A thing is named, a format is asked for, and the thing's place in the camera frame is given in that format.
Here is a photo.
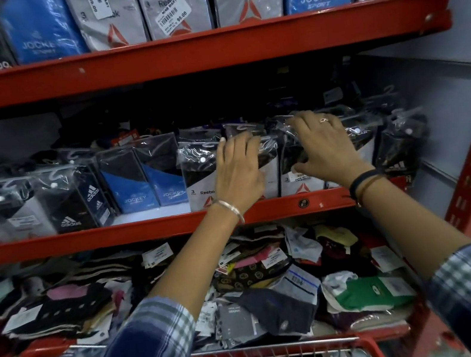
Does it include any thin brown bracelet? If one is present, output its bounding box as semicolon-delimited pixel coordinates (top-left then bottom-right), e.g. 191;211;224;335
352;173;392;208

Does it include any heap of assorted loose socks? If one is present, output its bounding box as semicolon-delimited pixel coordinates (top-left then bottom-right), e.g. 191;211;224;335
0;195;430;357

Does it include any person's right forearm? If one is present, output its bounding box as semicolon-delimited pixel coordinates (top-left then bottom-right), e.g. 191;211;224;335
345;156;471;299

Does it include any navy striped-logo sock packet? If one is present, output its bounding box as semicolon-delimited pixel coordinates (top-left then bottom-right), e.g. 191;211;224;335
72;160;124;230

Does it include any grey black sock packet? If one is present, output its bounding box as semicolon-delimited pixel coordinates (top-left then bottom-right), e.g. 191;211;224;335
267;107;335;199
172;121;241;214
223;116;287;206
0;166;59;246
314;104;385;190

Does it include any pile of dark sock packets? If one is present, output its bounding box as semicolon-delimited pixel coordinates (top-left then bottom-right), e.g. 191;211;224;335
22;47;408;177

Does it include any person's left hand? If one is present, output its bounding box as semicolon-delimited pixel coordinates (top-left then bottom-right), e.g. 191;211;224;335
206;128;275;218

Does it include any dark grey sock pair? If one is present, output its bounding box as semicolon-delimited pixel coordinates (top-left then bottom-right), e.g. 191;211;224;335
236;276;328;346

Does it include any green white sock pair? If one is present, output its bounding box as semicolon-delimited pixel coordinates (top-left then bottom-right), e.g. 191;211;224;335
332;269;418;318

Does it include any silver bangle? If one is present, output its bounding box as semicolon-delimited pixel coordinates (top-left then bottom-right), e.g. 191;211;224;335
213;195;246;229

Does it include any person's right hand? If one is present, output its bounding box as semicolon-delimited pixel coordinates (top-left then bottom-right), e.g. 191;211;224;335
282;100;377;197

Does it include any black wristband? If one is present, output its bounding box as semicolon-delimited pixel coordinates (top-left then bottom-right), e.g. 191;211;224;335
346;168;385;202

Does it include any person's left forearm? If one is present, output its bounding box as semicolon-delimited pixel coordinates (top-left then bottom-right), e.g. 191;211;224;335
134;202;264;328

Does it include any black striped-logo sock packet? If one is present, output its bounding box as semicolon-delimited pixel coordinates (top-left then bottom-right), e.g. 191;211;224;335
29;160;100;238

